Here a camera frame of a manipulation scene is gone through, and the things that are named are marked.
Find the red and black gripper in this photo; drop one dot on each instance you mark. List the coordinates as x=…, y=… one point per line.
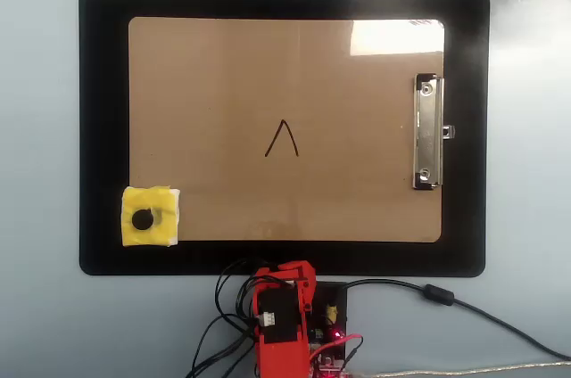
x=272, y=282

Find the yellow sponge with black knob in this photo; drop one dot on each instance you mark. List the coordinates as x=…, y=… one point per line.
x=134, y=235

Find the black controller board base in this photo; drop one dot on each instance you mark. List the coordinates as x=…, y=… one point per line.
x=334, y=298

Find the black marker mark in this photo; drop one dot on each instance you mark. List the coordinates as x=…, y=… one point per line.
x=282, y=121

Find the silver metal clipboard clip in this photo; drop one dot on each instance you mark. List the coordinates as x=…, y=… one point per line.
x=426, y=128

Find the brown glossy clipboard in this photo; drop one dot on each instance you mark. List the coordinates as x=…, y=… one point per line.
x=267, y=75

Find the black rectangular desk mat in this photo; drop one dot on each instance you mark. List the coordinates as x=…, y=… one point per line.
x=102, y=84

